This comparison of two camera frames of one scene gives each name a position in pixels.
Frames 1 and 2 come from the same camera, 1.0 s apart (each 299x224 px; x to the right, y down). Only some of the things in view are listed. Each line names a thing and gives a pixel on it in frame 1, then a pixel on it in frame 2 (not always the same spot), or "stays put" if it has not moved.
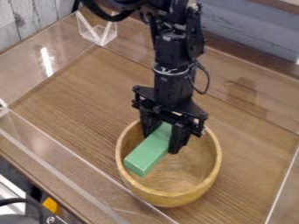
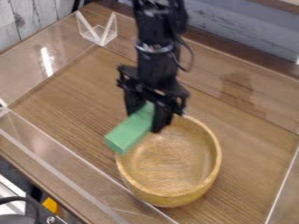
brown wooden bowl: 182,177 stays put
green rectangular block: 151,150 -> 132,130
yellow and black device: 54,213 stays put
